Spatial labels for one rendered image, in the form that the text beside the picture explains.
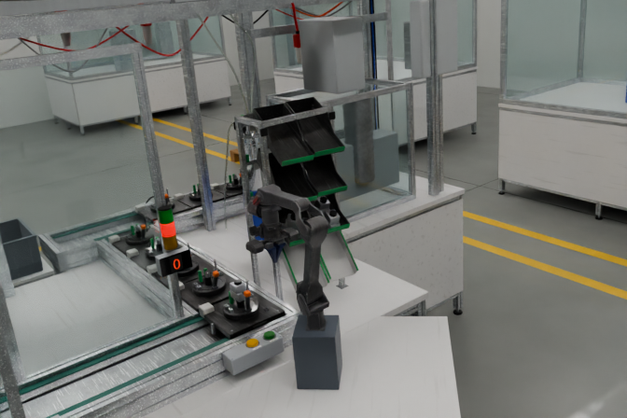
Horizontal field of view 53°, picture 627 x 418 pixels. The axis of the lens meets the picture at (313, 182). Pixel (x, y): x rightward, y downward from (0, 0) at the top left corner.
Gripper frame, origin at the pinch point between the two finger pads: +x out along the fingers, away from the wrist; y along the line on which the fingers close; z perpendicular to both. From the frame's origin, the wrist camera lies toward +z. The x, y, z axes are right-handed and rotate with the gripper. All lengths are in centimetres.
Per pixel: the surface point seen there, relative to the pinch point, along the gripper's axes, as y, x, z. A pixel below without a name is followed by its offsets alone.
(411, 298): -61, 39, -5
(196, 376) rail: 34.2, 34.1, 1.7
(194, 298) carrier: 14, 28, 42
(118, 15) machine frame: 14, -82, 72
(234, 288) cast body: 7.2, 17.9, 18.9
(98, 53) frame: 37, -72, 34
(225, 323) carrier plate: 14.2, 28.4, 16.1
